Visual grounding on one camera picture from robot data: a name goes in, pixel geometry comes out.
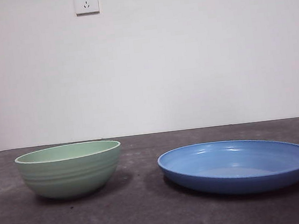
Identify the white wall socket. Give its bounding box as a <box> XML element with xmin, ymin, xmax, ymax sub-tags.
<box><xmin>74</xmin><ymin>0</ymin><xmax>100</xmax><ymax>18</ymax></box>

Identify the green ribbed bowl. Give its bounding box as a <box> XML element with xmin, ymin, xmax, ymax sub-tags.
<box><xmin>13</xmin><ymin>138</ymin><xmax>127</xmax><ymax>205</ymax></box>

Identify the blue round plate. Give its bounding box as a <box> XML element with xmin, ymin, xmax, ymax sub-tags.
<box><xmin>155</xmin><ymin>132</ymin><xmax>299</xmax><ymax>204</ymax></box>

